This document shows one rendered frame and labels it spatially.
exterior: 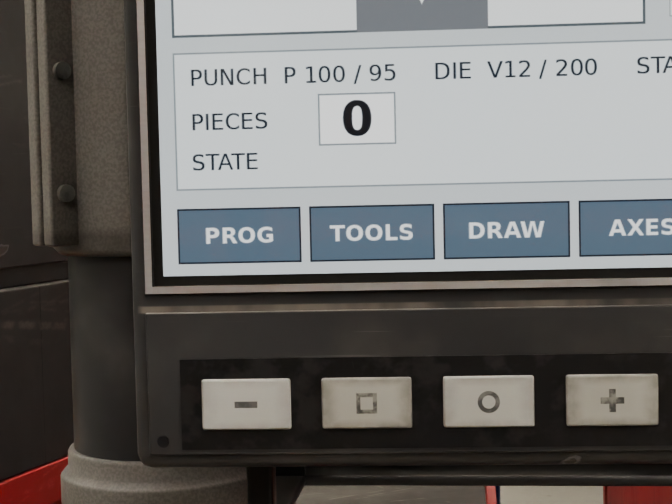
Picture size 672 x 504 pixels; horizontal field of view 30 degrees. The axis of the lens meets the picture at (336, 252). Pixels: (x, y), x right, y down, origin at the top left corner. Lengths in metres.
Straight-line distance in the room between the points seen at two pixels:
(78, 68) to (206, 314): 0.18
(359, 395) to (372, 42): 0.14
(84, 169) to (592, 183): 0.27
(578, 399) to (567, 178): 0.09
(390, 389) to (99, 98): 0.23
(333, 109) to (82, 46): 0.18
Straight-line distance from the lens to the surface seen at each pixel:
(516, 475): 0.93
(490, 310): 0.52
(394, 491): 1.57
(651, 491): 1.33
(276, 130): 0.52
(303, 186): 0.52
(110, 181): 0.65
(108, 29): 0.65
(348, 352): 0.52
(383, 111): 0.52
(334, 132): 0.52
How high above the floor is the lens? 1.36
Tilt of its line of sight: 3 degrees down
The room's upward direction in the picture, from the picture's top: 1 degrees counter-clockwise
